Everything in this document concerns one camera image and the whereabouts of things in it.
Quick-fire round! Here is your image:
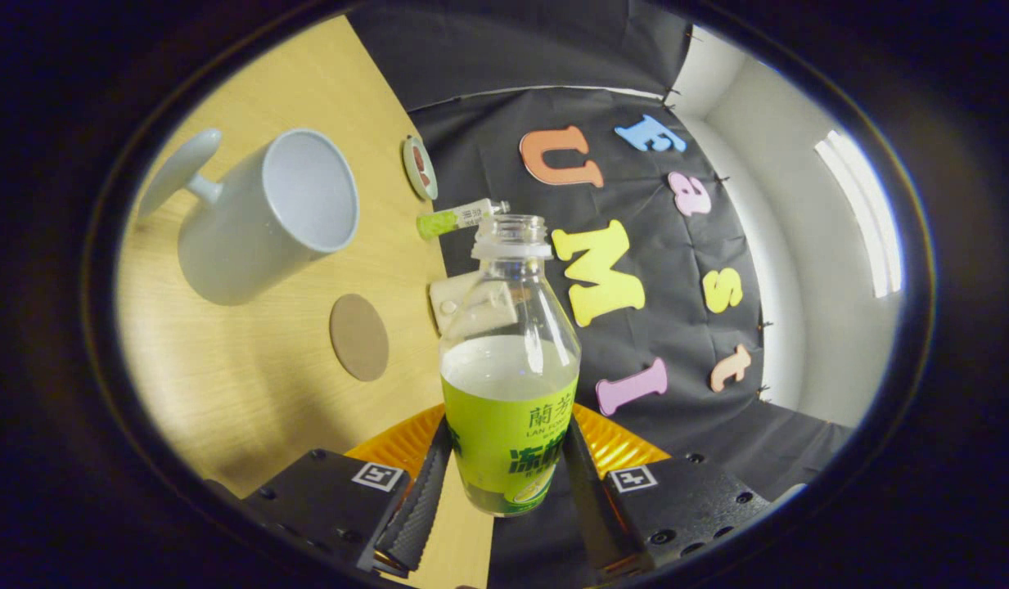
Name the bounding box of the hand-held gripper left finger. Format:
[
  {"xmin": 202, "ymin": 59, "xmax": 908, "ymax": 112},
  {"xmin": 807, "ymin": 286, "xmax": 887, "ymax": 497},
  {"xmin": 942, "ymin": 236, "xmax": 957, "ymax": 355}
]
[{"xmin": 242, "ymin": 403, "xmax": 456, "ymax": 578}]

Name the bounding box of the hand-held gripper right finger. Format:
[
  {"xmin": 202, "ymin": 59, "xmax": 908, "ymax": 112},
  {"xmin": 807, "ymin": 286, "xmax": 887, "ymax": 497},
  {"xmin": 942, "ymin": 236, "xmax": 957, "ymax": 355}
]
[{"xmin": 563, "ymin": 402, "xmax": 773, "ymax": 583}]

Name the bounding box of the green label juice bottle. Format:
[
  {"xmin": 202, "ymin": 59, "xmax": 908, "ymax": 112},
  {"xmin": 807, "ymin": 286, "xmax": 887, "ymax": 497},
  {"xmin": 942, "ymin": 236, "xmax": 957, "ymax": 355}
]
[{"xmin": 439, "ymin": 214, "xmax": 583, "ymax": 518}]

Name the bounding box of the round brown coaster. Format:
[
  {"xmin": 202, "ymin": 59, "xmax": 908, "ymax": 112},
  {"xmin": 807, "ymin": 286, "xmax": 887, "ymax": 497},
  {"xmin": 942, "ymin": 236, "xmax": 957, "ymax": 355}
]
[{"xmin": 330, "ymin": 294, "xmax": 390, "ymax": 382}]

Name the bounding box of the pale blue cup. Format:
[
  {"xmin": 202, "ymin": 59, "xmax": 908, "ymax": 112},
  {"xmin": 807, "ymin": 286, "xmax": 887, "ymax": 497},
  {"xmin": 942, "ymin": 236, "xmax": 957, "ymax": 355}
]
[{"xmin": 137, "ymin": 128, "xmax": 360, "ymax": 307}]

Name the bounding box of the slim green drink bottle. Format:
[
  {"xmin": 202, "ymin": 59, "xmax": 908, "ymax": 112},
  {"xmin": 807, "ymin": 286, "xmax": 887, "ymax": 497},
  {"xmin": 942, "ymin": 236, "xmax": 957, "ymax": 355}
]
[{"xmin": 417, "ymin": 199, "xmax": 511, "ymax": 241}]

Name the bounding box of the cream toaster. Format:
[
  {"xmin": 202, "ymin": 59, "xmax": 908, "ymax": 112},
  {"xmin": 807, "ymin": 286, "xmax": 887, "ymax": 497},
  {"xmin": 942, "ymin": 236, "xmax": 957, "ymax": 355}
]
[{"xmin": 429, "ymin": 270, "xmax": 519, "ymax": 338}]

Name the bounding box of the wooden table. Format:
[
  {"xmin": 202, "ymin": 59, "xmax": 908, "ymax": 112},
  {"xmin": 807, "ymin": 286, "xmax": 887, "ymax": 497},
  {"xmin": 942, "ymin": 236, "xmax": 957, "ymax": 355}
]
[{"xmin": 115, "ymin": 15, "xmax": 497, "ymax": 589}]

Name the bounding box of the green plate with food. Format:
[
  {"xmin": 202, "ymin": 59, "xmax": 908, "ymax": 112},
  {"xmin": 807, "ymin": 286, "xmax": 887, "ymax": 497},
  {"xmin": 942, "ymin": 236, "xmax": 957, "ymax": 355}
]
[{"xmin": 403, "ymin": 135, "xmax": 439, "ymax": 202}]

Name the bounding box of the ceiling light panel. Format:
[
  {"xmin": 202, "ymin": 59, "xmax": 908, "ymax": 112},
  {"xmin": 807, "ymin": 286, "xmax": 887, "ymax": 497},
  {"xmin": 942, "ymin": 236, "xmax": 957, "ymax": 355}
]
[{"xmin": 813, "ymin": 129, "xmax": 903, "ymax": 299}]

